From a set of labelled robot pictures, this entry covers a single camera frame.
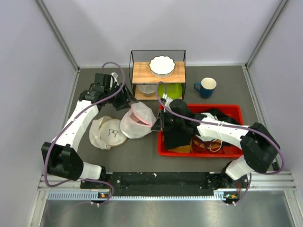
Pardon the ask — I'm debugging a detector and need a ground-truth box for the blue mug white interior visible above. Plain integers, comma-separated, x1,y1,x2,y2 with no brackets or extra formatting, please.
194,78,217,99

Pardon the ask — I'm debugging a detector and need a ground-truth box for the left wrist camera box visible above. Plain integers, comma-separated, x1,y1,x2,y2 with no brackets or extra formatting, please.
110,72,118,87

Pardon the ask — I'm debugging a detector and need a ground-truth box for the black garment in bin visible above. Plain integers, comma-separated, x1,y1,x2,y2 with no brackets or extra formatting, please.
164,130,192,150

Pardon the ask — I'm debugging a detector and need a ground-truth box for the cream mesh laundry bag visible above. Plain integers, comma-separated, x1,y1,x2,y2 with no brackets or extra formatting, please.
89,116,127,150

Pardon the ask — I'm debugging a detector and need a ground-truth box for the white bra in bin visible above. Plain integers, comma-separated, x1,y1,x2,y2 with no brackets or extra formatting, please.
201,112,218,120

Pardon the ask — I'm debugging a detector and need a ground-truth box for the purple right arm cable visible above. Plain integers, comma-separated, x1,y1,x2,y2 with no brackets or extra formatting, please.
155,81,285,206

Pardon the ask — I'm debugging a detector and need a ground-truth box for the black wire wooden shelf rack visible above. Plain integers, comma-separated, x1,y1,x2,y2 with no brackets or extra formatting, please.
129,50,186,101

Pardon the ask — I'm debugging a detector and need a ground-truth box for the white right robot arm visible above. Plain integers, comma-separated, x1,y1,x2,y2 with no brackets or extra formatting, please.
151,99,280,187

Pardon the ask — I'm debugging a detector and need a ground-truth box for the white scalloped bowl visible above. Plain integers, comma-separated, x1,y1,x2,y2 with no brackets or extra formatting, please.
149,55,176,79

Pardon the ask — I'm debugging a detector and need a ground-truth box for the green plate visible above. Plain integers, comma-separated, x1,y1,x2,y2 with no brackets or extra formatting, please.
157,84,183,99

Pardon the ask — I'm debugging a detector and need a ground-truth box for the grey metal bowl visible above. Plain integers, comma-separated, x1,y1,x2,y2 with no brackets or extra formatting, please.
138,84,156,96

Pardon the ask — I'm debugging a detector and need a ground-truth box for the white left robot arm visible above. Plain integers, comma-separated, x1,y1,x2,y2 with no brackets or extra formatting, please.
41,72,137,188

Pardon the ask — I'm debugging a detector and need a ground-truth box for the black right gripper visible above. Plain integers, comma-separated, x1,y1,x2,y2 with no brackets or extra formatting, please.
151,109,185,131

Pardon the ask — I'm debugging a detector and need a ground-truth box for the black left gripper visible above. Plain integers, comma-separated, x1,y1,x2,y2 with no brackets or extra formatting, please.
104,81,138,111

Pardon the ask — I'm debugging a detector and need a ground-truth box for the red plastic bin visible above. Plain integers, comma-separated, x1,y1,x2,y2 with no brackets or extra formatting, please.
158,104,243,159

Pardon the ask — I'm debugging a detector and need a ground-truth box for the white mesh laundry bag pink zipper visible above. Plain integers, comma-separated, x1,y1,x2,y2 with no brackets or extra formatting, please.
120,102,156,139

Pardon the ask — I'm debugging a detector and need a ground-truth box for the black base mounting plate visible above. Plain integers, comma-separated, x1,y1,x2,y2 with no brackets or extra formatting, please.
80,171,249,197

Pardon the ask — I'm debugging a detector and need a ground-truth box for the aluminium frame rail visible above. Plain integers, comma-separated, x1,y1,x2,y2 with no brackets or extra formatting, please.
37,172,296,201

